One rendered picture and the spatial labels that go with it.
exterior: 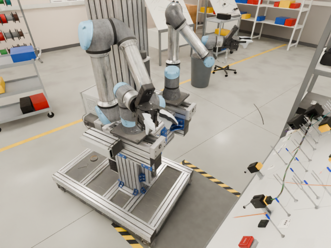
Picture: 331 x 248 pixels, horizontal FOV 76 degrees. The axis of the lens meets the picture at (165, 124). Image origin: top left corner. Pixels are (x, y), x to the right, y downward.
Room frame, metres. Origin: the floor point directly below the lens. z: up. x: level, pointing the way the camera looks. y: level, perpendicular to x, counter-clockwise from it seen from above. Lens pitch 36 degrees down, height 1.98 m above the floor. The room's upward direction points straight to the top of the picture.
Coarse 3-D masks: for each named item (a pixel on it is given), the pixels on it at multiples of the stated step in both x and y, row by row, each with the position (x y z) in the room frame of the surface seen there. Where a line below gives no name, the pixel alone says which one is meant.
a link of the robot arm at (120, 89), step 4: (116, 84) 0.82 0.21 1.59; (120, 84) 0.81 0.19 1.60; (124, 84) 0.80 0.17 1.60; (128, 84) 0.81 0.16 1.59; (116, 88) 0.80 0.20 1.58; (120, 88) 0.78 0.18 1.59; (124, 88) 0.77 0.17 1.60; (128, 88) 0.77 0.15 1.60; (132, 88) 0.79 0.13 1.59; (116, 92) 0.78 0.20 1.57; (120, 92) 0.76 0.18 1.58; (124, 92) 0.75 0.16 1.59; (116, 96) 0.79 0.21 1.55; (120, 96) 0.75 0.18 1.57; (120, 100) 0.76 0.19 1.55; (120, 104) 0.76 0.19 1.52; (124, 104) 0.73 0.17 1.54
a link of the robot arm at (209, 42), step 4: (204, 36) 1.62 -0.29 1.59; (208, 36) 1.61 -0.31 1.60; (212, 36) 1.61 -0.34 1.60; (216, 36) 1.61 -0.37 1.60; (204, 40) 1.59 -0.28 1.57; (208, 40) 1.59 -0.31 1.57; (212, 40) 1.59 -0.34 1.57; (216, 40) 1.59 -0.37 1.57; (204, 44) 1.59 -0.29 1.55; (208, 44) 1.59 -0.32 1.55; (212, 44) 1.59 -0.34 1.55; (216, 44) 1.59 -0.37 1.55; (208, 48) 1.59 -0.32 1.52; (212, 48) 1.60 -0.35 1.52
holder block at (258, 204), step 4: (256, 196) 0.58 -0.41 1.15; (260, 196) 0.57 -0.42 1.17; (264, 196) 0.56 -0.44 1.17; (252, 200) 0.56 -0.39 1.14; (256, 200) 0.55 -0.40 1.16; (260, 200) 0.54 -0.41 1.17; (252, 204) 0.56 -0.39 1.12; (256, 204) 0.55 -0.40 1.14; (260, 204) 0.54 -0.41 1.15; (256, 208) 0.54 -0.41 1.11
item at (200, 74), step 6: (192, 54) 4.29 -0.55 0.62; (192, 60) 4.11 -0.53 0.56; (198, 60) 3.99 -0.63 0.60; (192, 66) 4.11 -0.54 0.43; (198, 66) 4.00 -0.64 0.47; (204, 66) 3.97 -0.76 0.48; (192, 72) 4.11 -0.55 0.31; (198, 72) 4.00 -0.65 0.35; (204, 72) 3.99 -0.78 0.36; (210, 72) 4.09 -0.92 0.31; (192, 78) 4.11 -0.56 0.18; (198, 78) 4.00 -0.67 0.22; (204, 78) 4.00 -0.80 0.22; (192, 84) 4.11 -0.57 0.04; (198, 84) 4.01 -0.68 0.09; (204, 84) 4.01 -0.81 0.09
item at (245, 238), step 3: (243, 237) 0.42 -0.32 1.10; (246, 237) 0.42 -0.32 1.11; (249, 237) 0.41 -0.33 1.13; (252, 237) 0.41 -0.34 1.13; (243, 240) 0.41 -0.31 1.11; (246, 240) 0.40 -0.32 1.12; (249, 240) 0.40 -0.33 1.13; (252, 240) 0.40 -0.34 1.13; (240, 243) 0.40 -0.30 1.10; (243, 243) 0.39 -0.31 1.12; (246, 243) 0.39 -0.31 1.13; (249, 243) 0.38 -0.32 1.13; (240, 246) 0.39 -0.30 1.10; (243, 246) 0.38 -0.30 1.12; (246, 246) 0.38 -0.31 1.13; (249, 246) 0.38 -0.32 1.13
